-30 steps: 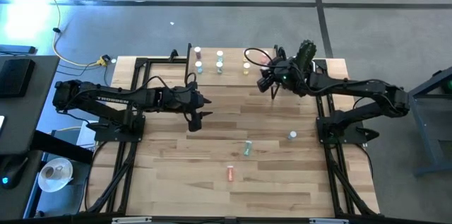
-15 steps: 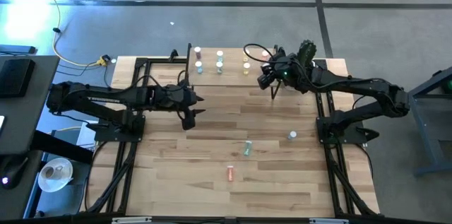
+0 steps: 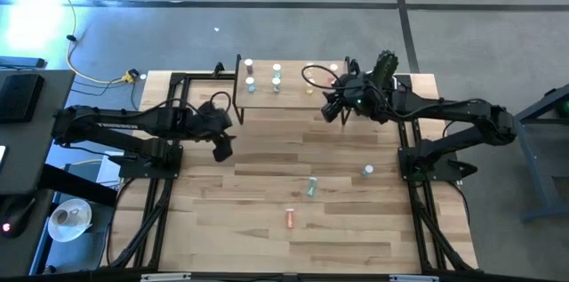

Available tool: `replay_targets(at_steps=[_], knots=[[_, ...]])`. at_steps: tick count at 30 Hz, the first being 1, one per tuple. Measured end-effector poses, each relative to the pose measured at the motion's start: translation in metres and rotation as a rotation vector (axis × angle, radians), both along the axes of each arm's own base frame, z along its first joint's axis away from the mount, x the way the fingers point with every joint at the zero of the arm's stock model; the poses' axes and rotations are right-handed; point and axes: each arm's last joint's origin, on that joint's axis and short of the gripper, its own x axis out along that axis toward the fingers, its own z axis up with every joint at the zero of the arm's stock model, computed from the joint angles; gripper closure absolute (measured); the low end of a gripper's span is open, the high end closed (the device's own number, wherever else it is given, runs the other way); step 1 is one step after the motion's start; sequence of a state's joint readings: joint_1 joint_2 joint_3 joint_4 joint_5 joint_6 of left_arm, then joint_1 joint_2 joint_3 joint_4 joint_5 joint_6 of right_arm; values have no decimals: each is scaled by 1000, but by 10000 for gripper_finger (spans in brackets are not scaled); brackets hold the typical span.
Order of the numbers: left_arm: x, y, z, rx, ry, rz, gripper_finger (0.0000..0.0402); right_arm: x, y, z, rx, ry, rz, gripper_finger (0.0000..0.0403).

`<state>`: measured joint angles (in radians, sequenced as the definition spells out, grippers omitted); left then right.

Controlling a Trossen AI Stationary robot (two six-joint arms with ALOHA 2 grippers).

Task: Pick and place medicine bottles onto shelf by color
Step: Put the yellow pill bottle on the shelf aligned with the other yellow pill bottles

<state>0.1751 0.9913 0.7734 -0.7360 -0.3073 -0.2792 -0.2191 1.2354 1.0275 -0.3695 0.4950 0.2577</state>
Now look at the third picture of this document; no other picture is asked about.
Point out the black desk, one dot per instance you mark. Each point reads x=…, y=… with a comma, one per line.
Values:
x=26, y=162

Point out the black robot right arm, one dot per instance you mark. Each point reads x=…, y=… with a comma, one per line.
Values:
x=444, y=108

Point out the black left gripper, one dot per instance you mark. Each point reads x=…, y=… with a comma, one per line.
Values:
x=206, y=122

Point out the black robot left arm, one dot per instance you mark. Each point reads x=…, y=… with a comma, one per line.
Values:
x=133, y=124

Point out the black flat box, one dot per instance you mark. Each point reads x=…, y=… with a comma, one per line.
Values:
x=20, y=97

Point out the green artificial cactus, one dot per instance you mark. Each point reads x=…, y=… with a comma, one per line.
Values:
x=386, y=66

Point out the silver aluminium bracket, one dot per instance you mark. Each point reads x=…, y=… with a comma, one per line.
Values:
x=413, y=278
x=164, y=277

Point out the white plant pot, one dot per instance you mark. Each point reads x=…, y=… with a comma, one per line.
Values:
x=395, y=82

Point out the blue medicine bottle red pills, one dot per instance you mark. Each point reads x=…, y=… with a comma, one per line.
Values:
x=249, y=67

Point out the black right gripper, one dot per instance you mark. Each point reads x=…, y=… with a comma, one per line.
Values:
x=362, y=97

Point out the grey metal table frame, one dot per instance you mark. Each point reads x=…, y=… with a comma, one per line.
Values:
x=529, y=162

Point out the white paper sheet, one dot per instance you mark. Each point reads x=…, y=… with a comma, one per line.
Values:
x=106, y=171

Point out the red medicine bottle white cap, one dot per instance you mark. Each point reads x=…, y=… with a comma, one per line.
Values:
x=334, y=67
x=290, y=219

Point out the black clamp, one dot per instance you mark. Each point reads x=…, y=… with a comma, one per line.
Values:
x=464, y=168
x=354, y=66
x=218, y=70

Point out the dark flat device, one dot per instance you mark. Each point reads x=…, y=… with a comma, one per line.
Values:
x=22, y=62

